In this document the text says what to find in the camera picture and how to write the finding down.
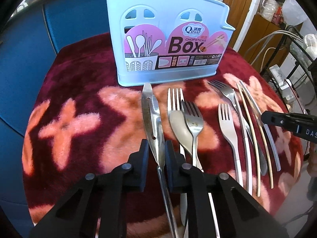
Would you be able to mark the silver spoon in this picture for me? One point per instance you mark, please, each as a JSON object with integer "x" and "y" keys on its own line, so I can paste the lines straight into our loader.
{"x": 181, "y": 132}

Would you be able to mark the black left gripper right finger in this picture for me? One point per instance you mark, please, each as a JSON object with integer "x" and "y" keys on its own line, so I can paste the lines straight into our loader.
{"x": 217, "y": 197}

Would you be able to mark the silver slotted tongs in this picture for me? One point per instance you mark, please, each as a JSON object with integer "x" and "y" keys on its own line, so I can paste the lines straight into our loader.
{"x": 154, "y": 133}

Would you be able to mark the silver fork short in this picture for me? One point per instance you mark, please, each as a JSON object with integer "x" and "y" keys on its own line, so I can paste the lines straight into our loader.
{"x": 228, "y": 130}

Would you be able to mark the beige chopstick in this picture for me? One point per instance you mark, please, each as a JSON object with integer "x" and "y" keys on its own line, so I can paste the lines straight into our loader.
{"x": 247, "y": 99}

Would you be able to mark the silver fork centre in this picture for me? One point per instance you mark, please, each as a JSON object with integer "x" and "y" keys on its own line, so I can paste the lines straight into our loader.
{"x": 195, "y": 124}

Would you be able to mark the silver fork long angled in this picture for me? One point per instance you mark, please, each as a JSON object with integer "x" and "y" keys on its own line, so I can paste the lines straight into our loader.
{"x": 229, "y": 93}

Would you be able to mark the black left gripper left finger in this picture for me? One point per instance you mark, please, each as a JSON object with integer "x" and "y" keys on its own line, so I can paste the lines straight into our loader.
{"x": 95, "y": 206}

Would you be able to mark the white power strip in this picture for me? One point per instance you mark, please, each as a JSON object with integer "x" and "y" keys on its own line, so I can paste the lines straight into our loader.
{"x": 282, "y": 83}

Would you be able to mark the light blue chopsticks box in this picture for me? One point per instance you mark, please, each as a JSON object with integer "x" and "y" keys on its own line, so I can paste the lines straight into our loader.
{"x": 159, "y": 41}

